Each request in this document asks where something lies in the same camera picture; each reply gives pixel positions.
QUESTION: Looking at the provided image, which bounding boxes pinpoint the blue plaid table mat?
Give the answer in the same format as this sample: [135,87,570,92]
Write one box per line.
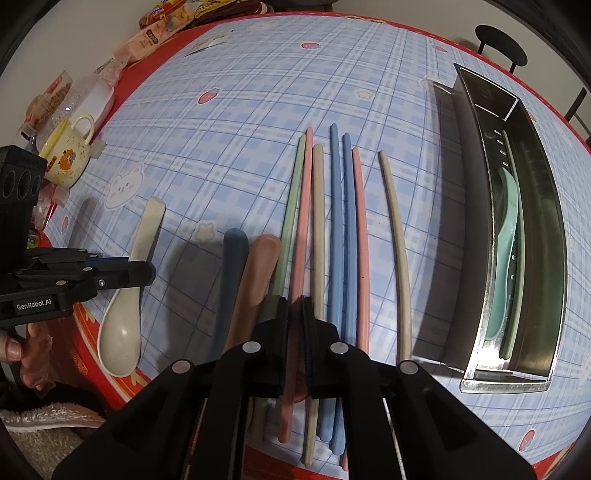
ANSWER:
[46,14,590,464]

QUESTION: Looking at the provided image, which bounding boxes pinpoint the beige soup spoon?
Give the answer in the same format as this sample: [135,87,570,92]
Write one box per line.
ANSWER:
[97,197,166,378]

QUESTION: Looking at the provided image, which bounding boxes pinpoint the black round stool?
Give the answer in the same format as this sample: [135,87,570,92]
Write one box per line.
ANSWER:
[475,24,528,73]

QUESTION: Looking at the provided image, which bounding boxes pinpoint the white fleece sleeve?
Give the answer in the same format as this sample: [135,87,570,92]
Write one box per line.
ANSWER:
[1,403,105,479]

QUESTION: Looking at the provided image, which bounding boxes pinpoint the white paper label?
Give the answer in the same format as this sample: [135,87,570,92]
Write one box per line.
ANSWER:
[186,32,231,56]

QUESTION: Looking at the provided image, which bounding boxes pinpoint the steel perforated utensil tray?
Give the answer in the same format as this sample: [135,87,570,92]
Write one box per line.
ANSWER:
[427,66,567,394]

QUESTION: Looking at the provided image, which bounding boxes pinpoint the yellow snack bags pile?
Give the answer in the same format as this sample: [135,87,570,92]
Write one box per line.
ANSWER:
[138,1,263,28]

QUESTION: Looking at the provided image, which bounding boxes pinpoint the blue soup spoon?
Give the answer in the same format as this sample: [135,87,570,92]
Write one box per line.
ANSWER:
[209,228,249,360]

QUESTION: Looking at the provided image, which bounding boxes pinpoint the person's left hand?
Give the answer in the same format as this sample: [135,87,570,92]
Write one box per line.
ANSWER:
[0,322,53,391]

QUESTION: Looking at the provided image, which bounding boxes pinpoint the clear plastic container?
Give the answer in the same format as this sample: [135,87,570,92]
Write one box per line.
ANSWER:
[35,73,114,151]

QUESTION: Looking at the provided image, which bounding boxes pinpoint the green soup spoon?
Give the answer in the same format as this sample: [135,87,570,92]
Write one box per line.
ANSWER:
[486,168,519,341]

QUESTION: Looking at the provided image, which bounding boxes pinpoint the pink chopstick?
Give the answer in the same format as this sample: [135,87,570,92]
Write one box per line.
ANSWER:
[277,126,314,444]
[346,147,370,353]

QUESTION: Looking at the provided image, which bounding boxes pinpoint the red patterned tablecloth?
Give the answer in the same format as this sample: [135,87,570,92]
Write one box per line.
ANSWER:
[46,14,590,477]

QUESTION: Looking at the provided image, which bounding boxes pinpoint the pink soup spoon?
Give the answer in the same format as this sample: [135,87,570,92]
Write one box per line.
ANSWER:
[223,234,280,353]

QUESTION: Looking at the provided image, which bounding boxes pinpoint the cream cartoon mug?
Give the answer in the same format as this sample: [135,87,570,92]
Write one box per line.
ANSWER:
[39,114,95,189]

